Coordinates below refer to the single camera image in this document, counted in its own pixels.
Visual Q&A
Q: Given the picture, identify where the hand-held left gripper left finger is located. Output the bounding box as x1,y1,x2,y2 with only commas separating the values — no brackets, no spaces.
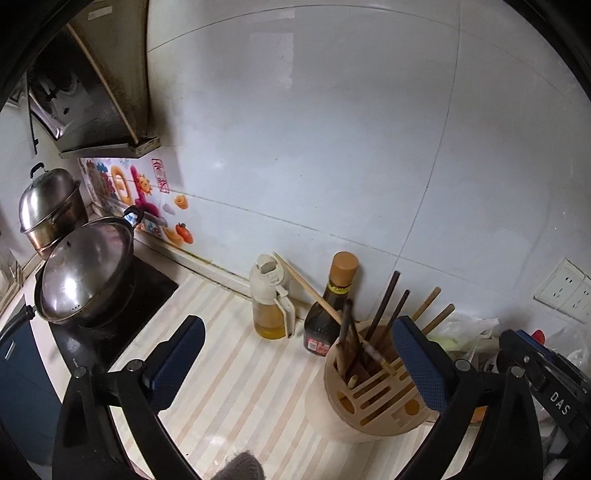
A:
52,315,206,480

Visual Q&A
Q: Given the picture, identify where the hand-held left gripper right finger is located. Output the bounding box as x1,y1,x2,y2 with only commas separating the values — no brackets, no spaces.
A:
392,315,543,480

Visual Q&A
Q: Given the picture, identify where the set of mixed chopsticks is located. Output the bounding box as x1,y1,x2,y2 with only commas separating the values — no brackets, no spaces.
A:
334,270,456,376

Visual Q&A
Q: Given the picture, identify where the beige utensil holder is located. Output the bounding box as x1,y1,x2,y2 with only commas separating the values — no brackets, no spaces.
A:
304,318,440,443

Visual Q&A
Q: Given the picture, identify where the light bamboo chopstick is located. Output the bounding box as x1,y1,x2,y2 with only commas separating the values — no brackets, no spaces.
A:
272,251,398,376

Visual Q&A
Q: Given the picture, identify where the orange seasoning packet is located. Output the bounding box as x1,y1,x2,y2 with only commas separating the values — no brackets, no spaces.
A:
427,313,502,424

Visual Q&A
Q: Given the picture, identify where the cat printed striped mat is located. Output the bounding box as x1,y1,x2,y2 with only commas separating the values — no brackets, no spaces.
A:
108,272,482,480

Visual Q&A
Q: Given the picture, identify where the black induction cooktop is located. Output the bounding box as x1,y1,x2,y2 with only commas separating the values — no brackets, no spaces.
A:
34,256,180,376

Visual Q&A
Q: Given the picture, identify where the black wok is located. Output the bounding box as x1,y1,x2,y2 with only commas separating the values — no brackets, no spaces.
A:
0,205,145,352

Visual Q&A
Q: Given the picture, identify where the dark sauce bottle brown cap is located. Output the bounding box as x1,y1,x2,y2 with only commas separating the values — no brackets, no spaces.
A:
303,251,360,359

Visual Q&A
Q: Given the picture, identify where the clear oil dispenser bottle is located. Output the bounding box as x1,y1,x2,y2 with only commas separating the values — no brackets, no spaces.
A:
249,253,297,341

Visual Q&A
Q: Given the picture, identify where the grey fuzzy sleeve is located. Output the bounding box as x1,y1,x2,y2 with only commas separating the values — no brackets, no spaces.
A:
216,451,267,480

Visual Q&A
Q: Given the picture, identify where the steel wok lid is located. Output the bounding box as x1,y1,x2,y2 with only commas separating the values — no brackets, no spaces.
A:
39,220,135,322

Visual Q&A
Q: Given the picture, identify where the blue kitchen cabinet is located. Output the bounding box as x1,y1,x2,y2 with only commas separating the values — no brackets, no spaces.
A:
0,318,64,468

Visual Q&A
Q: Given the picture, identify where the steel steamer pot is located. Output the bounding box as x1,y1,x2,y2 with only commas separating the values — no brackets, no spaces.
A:
18,162,89,260

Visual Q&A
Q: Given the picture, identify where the black range hood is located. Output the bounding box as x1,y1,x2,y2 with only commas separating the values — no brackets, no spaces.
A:
25,0,162,160

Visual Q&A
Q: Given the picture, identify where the white wall outlet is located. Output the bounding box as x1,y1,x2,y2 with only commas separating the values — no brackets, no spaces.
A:
534,257,584,308
560,276,591,320

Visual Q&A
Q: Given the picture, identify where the colourful wall sticker sheet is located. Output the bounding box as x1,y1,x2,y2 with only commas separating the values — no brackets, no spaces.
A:
78,156,195,245

